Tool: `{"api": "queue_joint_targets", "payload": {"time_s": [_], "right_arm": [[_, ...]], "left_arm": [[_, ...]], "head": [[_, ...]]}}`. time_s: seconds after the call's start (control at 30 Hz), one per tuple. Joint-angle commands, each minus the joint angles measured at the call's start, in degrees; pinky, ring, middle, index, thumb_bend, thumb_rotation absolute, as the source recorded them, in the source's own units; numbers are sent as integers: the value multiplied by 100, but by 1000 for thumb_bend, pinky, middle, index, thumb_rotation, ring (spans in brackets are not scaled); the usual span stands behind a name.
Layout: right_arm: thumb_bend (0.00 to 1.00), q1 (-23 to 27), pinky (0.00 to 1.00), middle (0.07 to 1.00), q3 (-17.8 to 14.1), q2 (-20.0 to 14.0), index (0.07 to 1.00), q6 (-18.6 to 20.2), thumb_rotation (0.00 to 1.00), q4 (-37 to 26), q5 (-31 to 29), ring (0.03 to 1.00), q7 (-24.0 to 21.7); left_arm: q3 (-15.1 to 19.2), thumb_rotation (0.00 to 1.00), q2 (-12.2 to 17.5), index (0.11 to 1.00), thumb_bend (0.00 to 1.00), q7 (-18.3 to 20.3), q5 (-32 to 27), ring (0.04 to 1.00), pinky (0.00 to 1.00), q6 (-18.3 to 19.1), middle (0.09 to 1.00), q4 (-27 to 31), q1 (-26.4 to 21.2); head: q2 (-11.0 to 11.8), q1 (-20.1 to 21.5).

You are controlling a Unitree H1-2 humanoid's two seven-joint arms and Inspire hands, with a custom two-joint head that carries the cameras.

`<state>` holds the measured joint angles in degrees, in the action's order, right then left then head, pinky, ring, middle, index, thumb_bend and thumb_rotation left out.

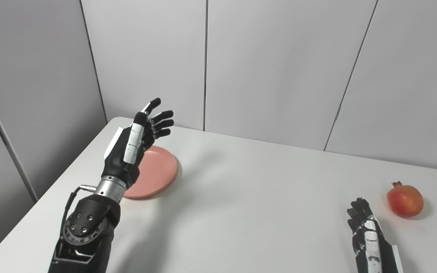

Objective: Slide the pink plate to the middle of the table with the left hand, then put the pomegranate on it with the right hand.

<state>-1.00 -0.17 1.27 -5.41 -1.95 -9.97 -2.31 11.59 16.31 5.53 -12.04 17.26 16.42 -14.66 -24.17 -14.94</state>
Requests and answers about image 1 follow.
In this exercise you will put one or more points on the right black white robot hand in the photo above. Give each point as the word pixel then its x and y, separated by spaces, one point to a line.
pixel 370 239

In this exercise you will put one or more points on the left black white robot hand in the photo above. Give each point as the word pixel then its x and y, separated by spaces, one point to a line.
pixel 121 155

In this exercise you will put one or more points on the pink round plate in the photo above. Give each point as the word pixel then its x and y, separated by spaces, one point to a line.
pixel 156 172

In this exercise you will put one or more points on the red pomegranate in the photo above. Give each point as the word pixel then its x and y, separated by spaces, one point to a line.
pixel 405 200

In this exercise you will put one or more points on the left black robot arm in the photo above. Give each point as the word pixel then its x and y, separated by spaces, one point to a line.
pixel 85 231

